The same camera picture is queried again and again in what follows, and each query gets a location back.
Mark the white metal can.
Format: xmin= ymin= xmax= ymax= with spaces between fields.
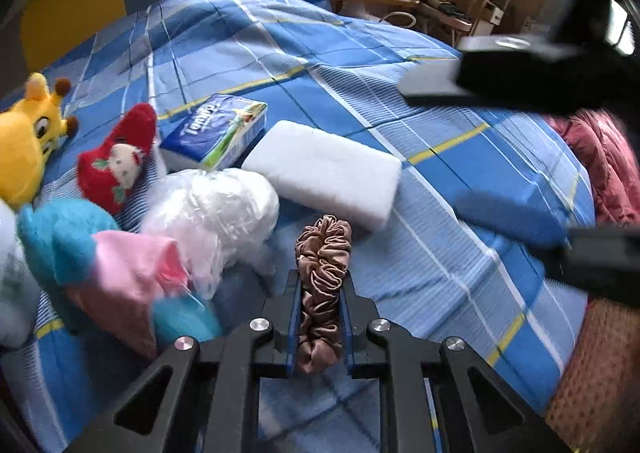
xmin=0 ymin=198 xmax=43 ymax=351

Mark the blue plaid blanket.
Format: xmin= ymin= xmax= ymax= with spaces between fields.
xmin=0 ymin=0 xmax=598 ymax=453

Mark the pink quilt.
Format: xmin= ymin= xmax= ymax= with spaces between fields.
xmin=547 ymin=108 xmax=640 ymax=229

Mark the white plastic bag of cotton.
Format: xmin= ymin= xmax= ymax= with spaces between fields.
xmin=141 ymin=167 xmax=281 ymax=299

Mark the red strawberry plush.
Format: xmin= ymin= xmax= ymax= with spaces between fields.
xmin=76 ymin=103 xmax=158 ymax=216

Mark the yellow giraffe plush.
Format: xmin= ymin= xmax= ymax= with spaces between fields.
xmin=0 ymin=72 xmax=80 ymax=209

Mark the brown satin scrunchie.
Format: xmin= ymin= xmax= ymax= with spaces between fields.
xmin=295 ymin=214 xmax=353 ymax=375

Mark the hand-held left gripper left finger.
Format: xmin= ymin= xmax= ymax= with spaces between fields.
xmin=65 ymin=269 xmax=303 ymax=453

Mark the blue tissue pack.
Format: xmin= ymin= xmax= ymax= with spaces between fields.
xmin=159 ymin=93 xmax=268 ymax=171

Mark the cluttered wooden shelf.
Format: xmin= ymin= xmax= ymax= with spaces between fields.
xmin=417 ymin=0 xmax=506 ymax=41

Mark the white foam block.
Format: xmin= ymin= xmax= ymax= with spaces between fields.
xmin=241 ymin=120 xmax=403 ymax=233

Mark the blue and pink plush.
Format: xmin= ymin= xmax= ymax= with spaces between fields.
xmin=17 ymin=198 xmax=223 ymax=361

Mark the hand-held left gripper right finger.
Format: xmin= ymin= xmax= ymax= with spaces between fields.
xmin=339 ymin=269 xmax=573 ymax=453

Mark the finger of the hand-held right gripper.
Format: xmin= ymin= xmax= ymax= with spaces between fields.
xmin=400 ymin=34 xmax=640 ymax=114
xmin=455 ymin=190 xmax=640 ymax=305

